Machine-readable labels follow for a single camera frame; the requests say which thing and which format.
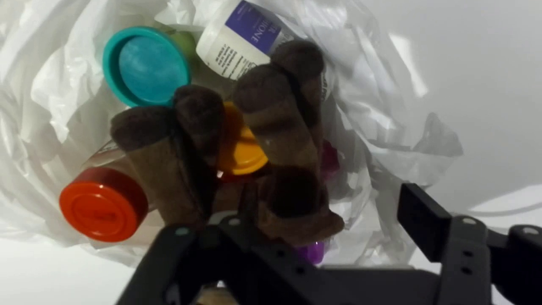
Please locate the brown jar with red lid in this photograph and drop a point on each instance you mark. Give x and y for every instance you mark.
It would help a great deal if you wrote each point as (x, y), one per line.
(105, 200)

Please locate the clear plastic bag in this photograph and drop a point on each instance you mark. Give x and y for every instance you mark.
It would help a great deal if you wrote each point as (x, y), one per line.
(54, 112)

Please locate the white bottle with purple label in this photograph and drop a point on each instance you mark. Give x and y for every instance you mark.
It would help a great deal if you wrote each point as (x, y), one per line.
(238, 35)

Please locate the orange play-dough tub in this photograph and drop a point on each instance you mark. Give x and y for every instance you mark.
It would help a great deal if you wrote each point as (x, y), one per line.
(238, 151)

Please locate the teal lid play-dough tub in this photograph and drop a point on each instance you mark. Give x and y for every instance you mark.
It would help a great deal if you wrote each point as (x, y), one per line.
(144, 64)

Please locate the brown teddy bear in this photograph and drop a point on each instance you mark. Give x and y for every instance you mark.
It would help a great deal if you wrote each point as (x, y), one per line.
(174, 151)

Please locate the purple play-dough tub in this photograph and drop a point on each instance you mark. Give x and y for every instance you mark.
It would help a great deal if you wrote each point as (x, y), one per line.
(313, 252)

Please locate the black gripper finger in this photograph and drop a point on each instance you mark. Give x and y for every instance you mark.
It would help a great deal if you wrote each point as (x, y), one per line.
(423, 218)

